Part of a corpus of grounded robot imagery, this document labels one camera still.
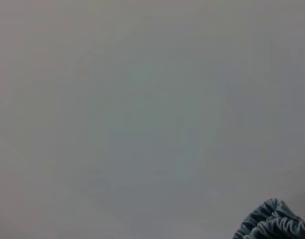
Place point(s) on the blue denim shorts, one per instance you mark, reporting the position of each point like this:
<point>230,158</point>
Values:
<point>274,221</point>

